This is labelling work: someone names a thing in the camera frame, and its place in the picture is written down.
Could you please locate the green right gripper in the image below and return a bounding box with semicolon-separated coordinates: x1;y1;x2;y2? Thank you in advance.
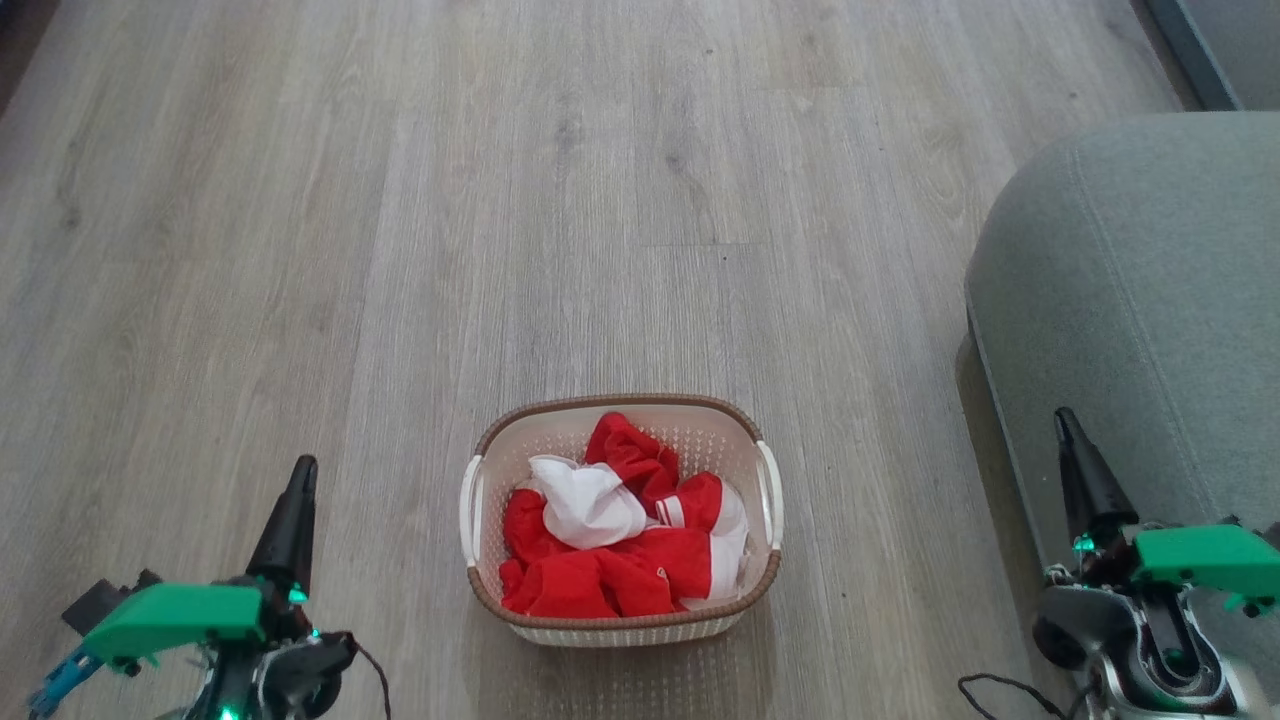
1053;406;1280;619

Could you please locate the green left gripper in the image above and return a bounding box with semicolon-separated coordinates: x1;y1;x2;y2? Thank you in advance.
82;455;331;673

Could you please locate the red lettered shirt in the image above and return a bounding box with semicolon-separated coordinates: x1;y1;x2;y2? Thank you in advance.
499;488;717;619

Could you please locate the red and white garment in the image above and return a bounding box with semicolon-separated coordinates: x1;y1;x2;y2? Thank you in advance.
522;411;750;601

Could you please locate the cream perforated laundry basket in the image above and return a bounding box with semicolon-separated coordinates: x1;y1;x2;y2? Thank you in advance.
459;393;785;648

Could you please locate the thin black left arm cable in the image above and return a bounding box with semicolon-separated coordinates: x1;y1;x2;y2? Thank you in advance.
352;642;394;720

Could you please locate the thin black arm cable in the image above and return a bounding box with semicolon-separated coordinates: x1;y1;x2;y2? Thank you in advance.
352;642;394;720
958;673;1076;720

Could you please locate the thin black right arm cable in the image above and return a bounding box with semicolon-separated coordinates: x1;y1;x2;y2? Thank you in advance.
958;673;1076;720

